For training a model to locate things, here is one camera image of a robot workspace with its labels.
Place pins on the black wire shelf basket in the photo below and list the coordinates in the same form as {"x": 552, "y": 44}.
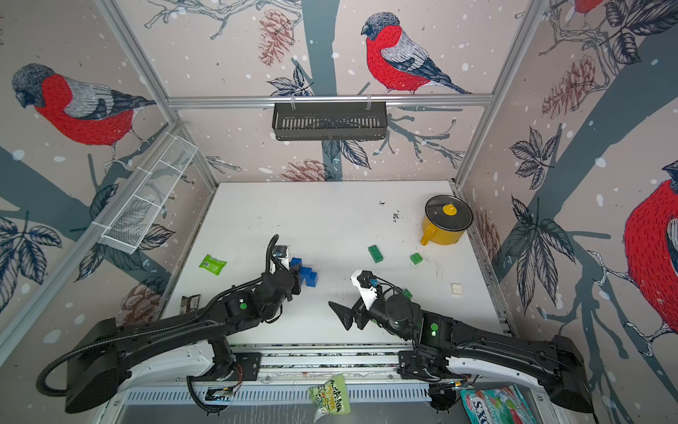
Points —
{"x": 330, "y": 121}

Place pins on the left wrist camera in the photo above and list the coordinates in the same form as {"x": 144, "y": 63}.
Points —
{"x": 281, "y": 257}

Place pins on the green snack bag front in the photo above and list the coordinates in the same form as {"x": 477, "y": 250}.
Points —
{"x": 331, "y": 398}

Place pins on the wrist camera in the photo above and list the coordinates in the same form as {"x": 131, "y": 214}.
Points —
{"x": 281, "y": 257}
{"x": 367, "y": 285}

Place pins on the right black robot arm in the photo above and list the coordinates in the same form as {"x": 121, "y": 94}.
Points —
{"x": 444, "y": 349}

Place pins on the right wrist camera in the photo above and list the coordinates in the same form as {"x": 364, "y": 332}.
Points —
{"x": 367, "y": 285}

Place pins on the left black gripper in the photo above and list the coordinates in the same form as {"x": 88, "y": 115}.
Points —
{"x": 292, "y": 276}

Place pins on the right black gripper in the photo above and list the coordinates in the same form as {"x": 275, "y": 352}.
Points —
{"x": 361, "y": 308}

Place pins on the yellow pot with glass lid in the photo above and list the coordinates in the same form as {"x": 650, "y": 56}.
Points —
{"x": 446, "y": 219}

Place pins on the white wire mesh basket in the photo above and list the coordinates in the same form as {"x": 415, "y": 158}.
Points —
{"x": 133, "y": 228}

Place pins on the green snack packet on table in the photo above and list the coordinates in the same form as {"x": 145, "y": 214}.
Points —
{"x": 212, "y": 265}

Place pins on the long blue lego brick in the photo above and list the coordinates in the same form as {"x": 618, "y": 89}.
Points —
{"x": 307, "y": 275}

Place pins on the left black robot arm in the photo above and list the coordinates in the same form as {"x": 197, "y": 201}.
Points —
{"x": 92, "y": 373}

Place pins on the long green lego brick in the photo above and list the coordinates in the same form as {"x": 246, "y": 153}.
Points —
{"x": 376, "y": 254}

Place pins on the small green lego brick right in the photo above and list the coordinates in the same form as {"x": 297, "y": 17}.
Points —
{"x": 416, "y": 258}

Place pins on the dark snack bar wrapper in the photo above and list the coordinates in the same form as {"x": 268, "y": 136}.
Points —
{"x": 189, "y": 304}

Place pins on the colourful wipes pack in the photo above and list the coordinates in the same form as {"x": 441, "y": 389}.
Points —
{"x": 505, "y": 405}

